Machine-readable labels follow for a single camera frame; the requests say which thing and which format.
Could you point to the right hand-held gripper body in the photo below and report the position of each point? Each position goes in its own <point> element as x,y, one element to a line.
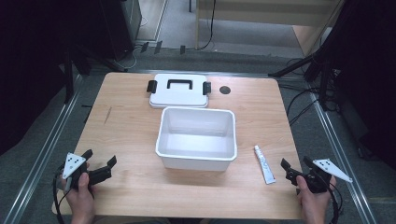
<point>320,180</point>

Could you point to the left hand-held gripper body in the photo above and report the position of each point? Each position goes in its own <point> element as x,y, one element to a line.
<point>72,165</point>

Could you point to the white ointment tube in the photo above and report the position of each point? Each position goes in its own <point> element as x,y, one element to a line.
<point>264,165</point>

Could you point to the white plastic storage box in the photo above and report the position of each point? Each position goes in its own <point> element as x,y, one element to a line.
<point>196,146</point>

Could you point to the person's right hand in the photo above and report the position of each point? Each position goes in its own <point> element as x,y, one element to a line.
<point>314,203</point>

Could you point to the person's left hand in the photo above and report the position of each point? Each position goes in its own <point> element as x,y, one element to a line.
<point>81,199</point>

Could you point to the black metal stand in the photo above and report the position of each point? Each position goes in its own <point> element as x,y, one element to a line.
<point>68,81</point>

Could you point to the black tripod stand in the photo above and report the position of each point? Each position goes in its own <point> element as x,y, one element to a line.
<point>323,71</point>

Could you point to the dark round table grommet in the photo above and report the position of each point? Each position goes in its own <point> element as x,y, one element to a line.
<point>225,90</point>

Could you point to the dark curtain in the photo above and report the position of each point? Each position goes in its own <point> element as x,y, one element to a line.
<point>31,62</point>
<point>370,77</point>

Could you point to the black cabinet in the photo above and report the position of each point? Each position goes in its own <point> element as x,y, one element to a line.
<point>124,28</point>

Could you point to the light wooden furniture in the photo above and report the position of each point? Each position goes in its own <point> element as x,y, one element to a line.
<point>264,12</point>

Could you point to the metal floor rail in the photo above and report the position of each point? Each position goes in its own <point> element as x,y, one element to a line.
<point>43,155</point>
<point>342,161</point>

